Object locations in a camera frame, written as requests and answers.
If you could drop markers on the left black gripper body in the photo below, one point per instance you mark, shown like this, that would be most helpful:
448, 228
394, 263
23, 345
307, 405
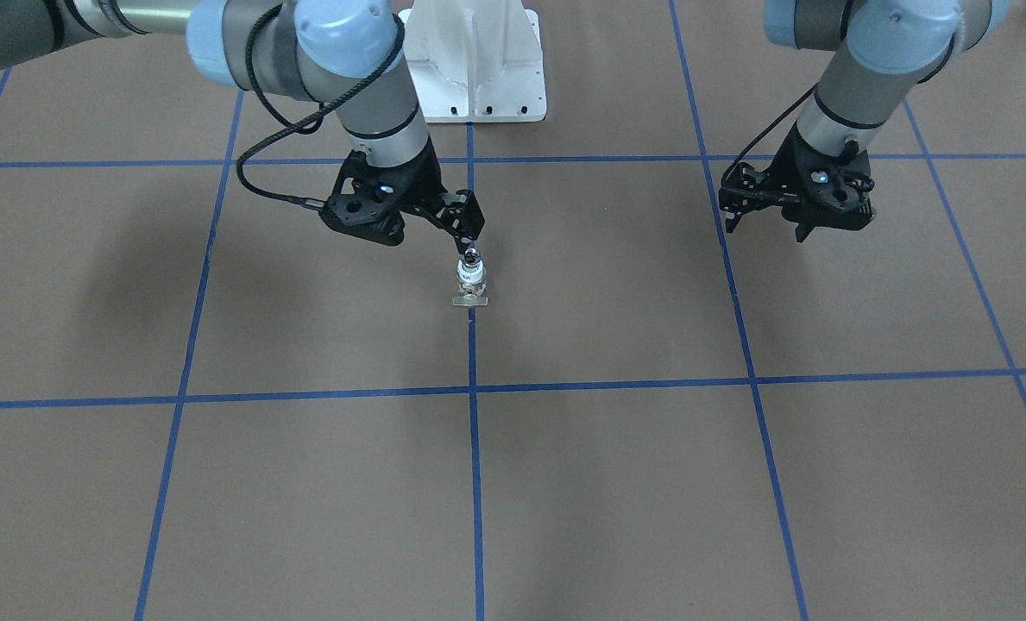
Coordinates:
787, 165

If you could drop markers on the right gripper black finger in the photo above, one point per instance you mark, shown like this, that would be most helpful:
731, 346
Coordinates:
431, 213
461, 215

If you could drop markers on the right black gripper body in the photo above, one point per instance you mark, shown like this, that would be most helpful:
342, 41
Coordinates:
420, 183

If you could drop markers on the white PPR valve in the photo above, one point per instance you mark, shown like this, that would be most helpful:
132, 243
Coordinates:
472, 283

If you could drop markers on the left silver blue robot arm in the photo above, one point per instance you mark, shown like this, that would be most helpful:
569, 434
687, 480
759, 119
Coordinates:
881, 51

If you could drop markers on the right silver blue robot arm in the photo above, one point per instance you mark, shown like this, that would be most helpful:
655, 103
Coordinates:
304, 61

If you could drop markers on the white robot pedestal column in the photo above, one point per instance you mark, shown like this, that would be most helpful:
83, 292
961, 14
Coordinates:
476, 61

